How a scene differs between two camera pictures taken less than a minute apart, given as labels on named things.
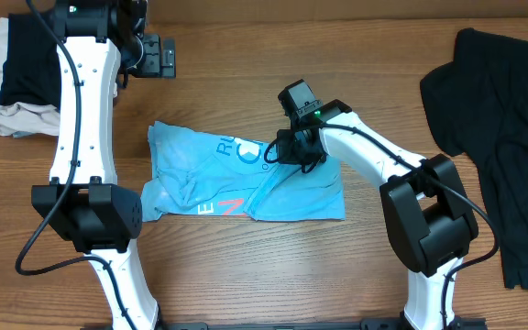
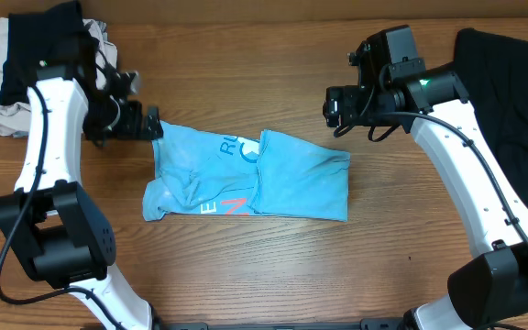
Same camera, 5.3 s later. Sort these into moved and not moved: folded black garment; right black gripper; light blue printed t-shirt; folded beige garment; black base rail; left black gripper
Moved: right black gripper; left black gripper
Not moved: light blue printed t-shirt; folded beige garment; folded black garment; black base rail
